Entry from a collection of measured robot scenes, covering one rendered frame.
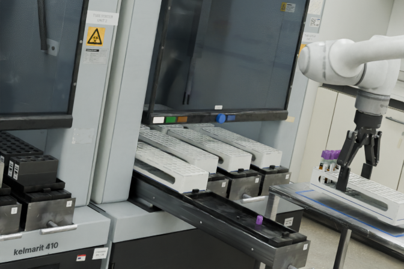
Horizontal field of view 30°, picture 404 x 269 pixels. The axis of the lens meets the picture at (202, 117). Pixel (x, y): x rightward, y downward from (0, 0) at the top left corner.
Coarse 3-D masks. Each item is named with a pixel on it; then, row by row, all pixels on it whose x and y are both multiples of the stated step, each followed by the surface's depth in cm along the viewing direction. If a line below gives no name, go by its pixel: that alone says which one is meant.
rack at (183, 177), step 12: (144, 144) 223; (144, 156) 211; (156, 156) 214; (168, 156) 216; (144, 168) 213; (156, 168) 220; (168, 168) 203; (180, 168) 205; (192, 168) 207; (156, 180) 206; (168, 180) 212; (180, 180) 200; (192, 180) 202; (204, 180) 205; (180, 192) 200
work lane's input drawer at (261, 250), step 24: (144, 192) 207; (168, 192) 202; (192, 192) 202; (192, 216) 194; (216, 216) 190; (240, 216) 194; (264, 216) 193; (240, 240) 183; (264, 240) 179; (288, 240) 179; (288, 264) 181
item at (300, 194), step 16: (272, 192) 220; (288, 192) 218; (304, 192) 221; (272, 208) 221; (320, 208) 208; (336, 208) 210; (352, 208) 213; (352, 224) 200; (368, 224) 202; (384, 224) 204; (384, 240) 193; (400, 240) 193; (336, 256) 255
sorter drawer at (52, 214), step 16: (16, 192) 180; (32, 192) 184; (48, 192) 181; (64, 192) 184; (32, 208) 176; (48, 208) 179; (64, 208) 183; (32, 224) 177; (48, 224) 180; (64, 224) 184
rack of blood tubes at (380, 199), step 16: (336, 176) 212; (352, 176) 216; (320, 192) 215; (336, 192) 211; (352, 192) 213; (368, 192) 203; (384, 192) 205; (384, 208) 210; (400, 208) 198; (400, 224) 200
